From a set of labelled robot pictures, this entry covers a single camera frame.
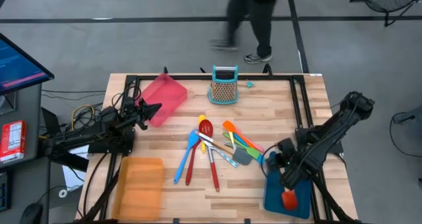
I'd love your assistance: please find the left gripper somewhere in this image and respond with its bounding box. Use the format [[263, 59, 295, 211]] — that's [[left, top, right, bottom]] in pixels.
[[131, 98, 163, 131]]

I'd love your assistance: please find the red silicone spatula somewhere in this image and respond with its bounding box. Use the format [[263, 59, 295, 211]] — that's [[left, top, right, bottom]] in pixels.
[[281, 189, 299, 212]]

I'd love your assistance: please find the green silicone spatula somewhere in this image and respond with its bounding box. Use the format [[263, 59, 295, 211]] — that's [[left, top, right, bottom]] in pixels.
[[222, 131, 263, 161]]

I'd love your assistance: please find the blue silicone spoon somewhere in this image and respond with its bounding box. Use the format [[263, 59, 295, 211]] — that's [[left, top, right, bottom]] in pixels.
[[173, 128, 200, 185]]

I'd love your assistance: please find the small yellow spoon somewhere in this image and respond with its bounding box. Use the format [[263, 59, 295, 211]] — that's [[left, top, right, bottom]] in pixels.
[[197, 114, 208, 154]]

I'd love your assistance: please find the red-handled utensil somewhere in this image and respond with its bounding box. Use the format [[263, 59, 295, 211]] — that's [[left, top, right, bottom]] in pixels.
[[198, 119, 221, 193]]

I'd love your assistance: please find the grey spatula with wooden handle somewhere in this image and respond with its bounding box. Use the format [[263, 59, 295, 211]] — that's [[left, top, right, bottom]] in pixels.
[[195, 130, 253, 167]]

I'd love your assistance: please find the dark red slotted turner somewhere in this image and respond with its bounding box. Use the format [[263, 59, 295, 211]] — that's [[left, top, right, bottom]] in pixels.
[[185, 138, 202, 186]]

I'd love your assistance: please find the orange-pink silicone spatula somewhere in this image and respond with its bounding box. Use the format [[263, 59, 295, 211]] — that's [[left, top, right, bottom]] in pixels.
[[222, 119, 266, 154]]

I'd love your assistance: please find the pink translucent plastic bin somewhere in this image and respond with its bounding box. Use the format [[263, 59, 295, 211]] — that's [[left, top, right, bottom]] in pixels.
[[135, 72, 189, 128]]

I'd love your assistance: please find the dark blue plastic bin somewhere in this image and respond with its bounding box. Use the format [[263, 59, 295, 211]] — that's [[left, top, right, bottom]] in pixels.
[[262, 150, 313, 220]]

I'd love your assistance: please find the teal metal box grater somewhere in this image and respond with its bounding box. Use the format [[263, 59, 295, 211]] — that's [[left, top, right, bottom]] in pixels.
[[207, 65, 240, 105]]

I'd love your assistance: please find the orange translucent plastic bin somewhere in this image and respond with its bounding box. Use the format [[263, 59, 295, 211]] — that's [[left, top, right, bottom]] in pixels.
[[111, 156, 165, 221]]

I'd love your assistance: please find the white paper sheet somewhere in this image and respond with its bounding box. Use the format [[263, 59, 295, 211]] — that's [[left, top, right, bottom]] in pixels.
[[62, 144, 90, 192]]

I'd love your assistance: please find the grey equipment cart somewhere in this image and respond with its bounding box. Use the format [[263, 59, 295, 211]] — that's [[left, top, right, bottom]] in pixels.
[[0, 84, 52, 224]]

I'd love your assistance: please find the computer monitor blue screen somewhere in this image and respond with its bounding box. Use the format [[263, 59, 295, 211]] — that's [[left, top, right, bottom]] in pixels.
[[0, 32, 55, 96]]

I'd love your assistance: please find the person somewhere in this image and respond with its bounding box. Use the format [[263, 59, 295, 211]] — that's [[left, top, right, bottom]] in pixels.
[[210, 0, 286, 65]]

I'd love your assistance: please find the red cardboard box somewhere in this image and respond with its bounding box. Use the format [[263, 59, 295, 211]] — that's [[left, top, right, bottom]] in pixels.
[[0, 119, 27, 164]]

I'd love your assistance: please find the black computer mouse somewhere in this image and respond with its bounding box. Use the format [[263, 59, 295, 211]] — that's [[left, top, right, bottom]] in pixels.
[[18, 202, 44, 224]]

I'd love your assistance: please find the black floor fan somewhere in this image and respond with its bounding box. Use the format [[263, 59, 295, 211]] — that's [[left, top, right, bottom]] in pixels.
[[349, 0, 422, 28]]

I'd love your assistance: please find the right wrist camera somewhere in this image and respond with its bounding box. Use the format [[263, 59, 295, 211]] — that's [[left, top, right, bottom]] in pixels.
[[276, 137, 297, 159]]

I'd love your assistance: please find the black metal table frame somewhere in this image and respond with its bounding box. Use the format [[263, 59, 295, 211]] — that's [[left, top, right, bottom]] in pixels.
[[75, 72, 363, 224]]

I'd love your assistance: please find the yellow cable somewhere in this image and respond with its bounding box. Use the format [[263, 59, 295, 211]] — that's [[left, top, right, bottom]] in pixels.
[[71, 104, 96, 131]]

